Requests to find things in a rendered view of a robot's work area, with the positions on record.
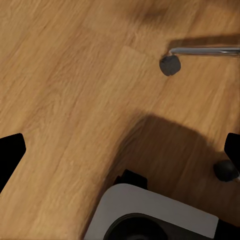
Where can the swivel chair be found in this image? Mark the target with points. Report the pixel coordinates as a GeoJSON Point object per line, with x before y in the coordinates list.
{"type": "Point", "coordinates": [223, 169]}

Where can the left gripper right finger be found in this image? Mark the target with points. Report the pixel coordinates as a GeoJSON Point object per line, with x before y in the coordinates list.
{"type": "Point", "coordinates": [232, 149]}

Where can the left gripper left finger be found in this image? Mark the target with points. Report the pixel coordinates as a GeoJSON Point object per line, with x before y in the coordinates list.
{"type": "Point", "coordinates": [12, 150]}

